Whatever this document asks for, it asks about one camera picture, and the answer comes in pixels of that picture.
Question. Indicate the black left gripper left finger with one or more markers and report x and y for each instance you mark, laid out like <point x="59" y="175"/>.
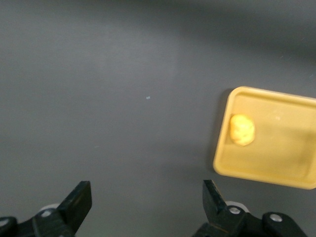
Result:
<point x="71" y="209"/>

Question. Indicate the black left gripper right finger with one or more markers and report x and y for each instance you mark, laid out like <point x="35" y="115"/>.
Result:
<point x="217" y="205"/>

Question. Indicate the yellow potato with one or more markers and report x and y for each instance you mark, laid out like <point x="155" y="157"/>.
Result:
<point x="242" y="130"/>

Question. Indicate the yellow plastic tray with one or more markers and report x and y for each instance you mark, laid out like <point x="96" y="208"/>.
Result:
<point x="274" y="153"/>

